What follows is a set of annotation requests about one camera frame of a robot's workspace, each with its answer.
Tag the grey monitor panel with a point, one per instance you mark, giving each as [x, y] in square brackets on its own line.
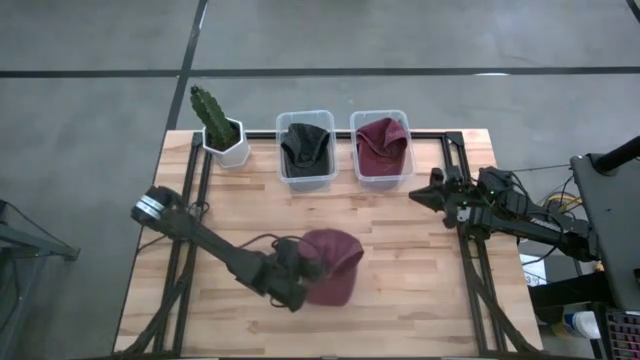
[615, 225]

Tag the white plastic bottle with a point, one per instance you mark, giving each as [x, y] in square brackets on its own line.
[585, 325]

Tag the white paper sheet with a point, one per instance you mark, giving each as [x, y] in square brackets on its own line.
[531, 270]

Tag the backlit keyboard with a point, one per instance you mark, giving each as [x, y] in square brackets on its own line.
[625, 335]

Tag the black pole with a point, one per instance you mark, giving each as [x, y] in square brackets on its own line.
[620, 155]

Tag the clear plastic bin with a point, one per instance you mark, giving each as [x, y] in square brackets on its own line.
[382, 182]
[307, 184]

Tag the black metal table frame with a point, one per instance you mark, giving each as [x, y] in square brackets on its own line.
[467, 270]

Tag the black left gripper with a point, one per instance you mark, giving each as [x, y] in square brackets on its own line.
[290, 275]

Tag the grey metal cart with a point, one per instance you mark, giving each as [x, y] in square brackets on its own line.
[30, 245]

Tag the maroon cap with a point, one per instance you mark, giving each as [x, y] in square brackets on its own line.
[382, 150]
[340, 255]

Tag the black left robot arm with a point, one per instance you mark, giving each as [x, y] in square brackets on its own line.
[210, 242]

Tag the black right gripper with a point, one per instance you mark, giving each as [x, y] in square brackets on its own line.
[462, 200]

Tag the dark green cap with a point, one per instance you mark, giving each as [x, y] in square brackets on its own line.
[306, 150]

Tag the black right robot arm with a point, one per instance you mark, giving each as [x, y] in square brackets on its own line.
[540, 225]

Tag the green cactus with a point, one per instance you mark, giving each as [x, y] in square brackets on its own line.
[212, 117]

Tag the white hexagonal plant pot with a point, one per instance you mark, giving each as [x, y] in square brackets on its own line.
[234, 154]

